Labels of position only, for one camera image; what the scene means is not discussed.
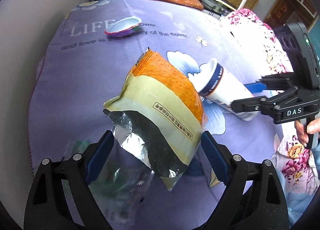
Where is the person right hand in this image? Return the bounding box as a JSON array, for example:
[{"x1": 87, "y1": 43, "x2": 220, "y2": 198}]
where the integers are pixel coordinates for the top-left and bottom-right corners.
[{"x1": 295, "y1": 118, "x2": 320, "y2": 147}]

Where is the clear green-label plastic bottle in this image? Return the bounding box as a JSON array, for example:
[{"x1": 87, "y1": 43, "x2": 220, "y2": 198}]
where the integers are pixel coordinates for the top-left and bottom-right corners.
[{"x1": 62, "y1": 139, "x2": 156, "y2": 228}]

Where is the white blue-band paper cup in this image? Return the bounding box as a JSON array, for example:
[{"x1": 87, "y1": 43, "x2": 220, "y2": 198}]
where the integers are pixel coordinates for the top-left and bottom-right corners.
[{"x1": 188, "y1": 58, "x2": 258, "y2": 121}]

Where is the orange cream snack bag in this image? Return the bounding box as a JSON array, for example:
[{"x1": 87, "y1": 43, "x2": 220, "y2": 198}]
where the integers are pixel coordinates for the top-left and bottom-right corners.
[{"x1": 104, "y1": 49, "x2": 206, "y2": 190}]

